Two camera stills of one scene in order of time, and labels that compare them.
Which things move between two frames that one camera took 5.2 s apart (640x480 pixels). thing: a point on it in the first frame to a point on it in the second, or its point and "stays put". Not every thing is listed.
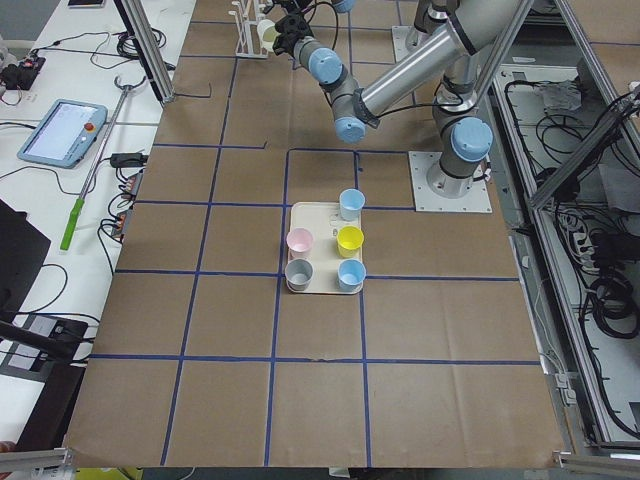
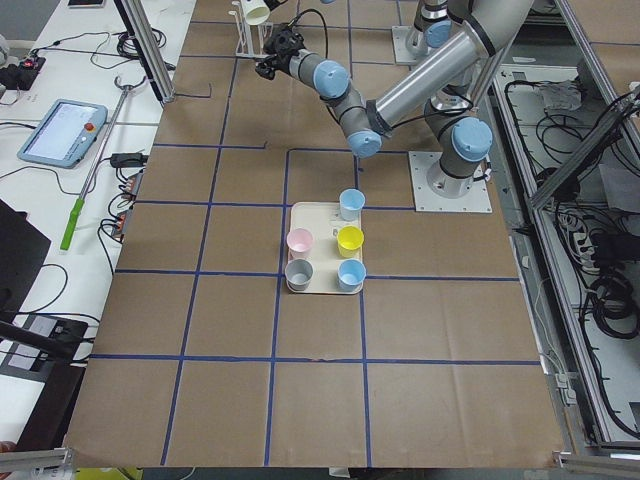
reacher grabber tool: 77,206 stays put
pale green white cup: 266,31 to 255,11
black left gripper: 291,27 to 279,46
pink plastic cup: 299,243 stays put
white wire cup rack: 248,14 stays put
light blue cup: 351,202 stays put
